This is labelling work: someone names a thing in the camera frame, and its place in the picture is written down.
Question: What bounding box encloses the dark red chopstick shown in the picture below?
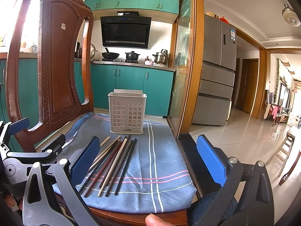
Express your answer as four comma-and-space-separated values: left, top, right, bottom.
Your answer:
84, 140, 122, 197

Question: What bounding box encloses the white cream chopstick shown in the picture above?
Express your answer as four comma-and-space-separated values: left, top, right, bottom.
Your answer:
97, 138, 128, 198

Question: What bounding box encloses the dark brown chopstick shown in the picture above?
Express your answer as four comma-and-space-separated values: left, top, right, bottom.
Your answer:
78, 139, 120, 194

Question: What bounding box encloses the black chopstick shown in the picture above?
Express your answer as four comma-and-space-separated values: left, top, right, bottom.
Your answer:
105, 140, 133, 197
114, 138, 137, 195

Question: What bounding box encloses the person's left hand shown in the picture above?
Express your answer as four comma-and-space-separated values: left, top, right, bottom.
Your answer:
4, 194, 23, 212

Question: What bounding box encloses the person's thumb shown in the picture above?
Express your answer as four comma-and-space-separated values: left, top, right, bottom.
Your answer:
145, 214, 174, 226

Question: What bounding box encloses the silver multi-door refrigerator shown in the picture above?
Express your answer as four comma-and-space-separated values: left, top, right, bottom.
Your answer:
192, 15, 237, 126

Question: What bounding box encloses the brown wooden door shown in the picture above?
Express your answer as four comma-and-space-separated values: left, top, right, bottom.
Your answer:
236, 58, 259, 115

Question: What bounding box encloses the white plastic utensil holder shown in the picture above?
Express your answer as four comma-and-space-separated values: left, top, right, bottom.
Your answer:
108, 89, 147, 135

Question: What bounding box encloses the stainless steel pot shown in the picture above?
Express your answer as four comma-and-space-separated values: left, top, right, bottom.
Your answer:
153, 49, 168, 65

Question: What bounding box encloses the black wok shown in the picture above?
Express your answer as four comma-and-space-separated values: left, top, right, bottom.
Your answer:
102, 48, 119, 61

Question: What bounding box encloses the pink small pot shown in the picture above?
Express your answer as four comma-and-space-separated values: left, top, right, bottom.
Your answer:
144, 56, 154, 65

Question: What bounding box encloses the black cooking pot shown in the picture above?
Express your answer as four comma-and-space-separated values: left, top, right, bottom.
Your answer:
125, 51, 140, 63

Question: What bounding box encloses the carved brown wooden chair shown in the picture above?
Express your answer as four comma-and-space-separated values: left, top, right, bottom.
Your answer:
5, 0, 189, 226

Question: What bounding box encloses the black range hood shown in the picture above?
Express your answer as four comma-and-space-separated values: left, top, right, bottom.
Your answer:
100, 13, 151, 49

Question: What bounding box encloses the ceiling light fixture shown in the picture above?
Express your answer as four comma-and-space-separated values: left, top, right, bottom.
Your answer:
282, 4, 300, 27

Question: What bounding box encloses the glass sliding door wooden frame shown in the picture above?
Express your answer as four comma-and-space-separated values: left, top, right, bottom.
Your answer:
167, 0, 204, 138

